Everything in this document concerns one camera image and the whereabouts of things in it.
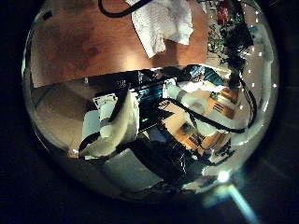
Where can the green potted plants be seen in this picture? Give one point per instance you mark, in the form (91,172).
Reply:
(216,39)

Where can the white striped piece of clothing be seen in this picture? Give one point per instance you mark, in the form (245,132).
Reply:
(163,25)

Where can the person in red top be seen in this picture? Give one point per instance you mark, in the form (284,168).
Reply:
(223,14)

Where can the wooden cabinet with vent slots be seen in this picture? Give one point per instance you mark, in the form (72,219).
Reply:
(219,107)

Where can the small green potted plant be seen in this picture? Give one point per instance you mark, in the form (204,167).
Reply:
(187,128)

